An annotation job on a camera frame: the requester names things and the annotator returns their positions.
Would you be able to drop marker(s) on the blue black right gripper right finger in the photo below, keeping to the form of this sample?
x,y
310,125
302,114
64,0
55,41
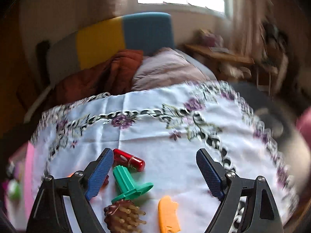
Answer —
x,y
260,214

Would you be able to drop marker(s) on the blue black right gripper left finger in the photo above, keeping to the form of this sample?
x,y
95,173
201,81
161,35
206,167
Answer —
x,y
48,212

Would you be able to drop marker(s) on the green white round case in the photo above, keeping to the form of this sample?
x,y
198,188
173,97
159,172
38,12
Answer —
x,y
14,190

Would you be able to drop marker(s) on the pink storage box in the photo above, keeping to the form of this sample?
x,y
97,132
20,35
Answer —
x,y
19,210

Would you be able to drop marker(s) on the red linking cube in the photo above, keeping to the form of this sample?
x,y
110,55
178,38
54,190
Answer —
x,y
105,183

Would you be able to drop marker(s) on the brown wooden massage brush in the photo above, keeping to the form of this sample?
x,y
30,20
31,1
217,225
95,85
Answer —
x,y
123,216

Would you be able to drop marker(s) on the green plastic stand toy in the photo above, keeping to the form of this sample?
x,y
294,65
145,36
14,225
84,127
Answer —
x,y
129,189

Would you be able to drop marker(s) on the red metallic carabiner capsule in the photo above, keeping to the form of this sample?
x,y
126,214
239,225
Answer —
x,y
128,160

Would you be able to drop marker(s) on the orange plastic boat toy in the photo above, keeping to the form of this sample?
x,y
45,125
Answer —
x,y
168,221

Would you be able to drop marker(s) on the white embroidered floral tablecloth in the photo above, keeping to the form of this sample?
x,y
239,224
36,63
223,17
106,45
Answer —
x,y
165,127

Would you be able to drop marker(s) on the wooden side table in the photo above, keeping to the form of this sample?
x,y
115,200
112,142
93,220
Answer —
x,y
232,67

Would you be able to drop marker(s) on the rust brown blanket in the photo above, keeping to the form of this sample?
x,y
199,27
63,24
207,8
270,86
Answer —
x,y
113,76

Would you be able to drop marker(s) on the pale pink duvet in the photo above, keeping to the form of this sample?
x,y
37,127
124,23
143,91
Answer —
x,y
169,67

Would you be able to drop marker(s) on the multicolour upholstered headboard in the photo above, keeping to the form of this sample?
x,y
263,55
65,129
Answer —
x,y
94,44

